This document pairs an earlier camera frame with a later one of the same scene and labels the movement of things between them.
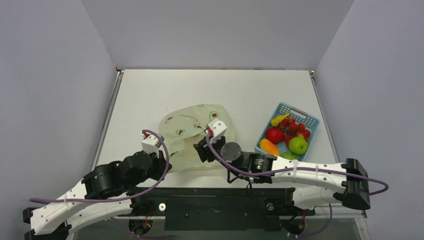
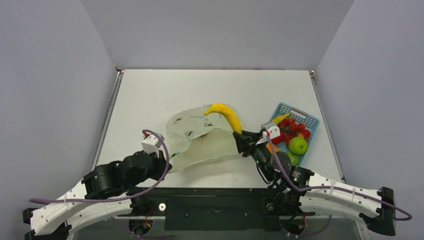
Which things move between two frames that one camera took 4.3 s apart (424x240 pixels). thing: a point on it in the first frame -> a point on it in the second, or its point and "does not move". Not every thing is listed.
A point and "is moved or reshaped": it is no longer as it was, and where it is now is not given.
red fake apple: (275, 135) does not move
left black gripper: (159, 161) does not move
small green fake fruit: (289, 155) does not move
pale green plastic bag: (183, 126) is moved or reshaped
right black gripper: (202, 149) -> (249, 143)
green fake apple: (298, 145) does not move
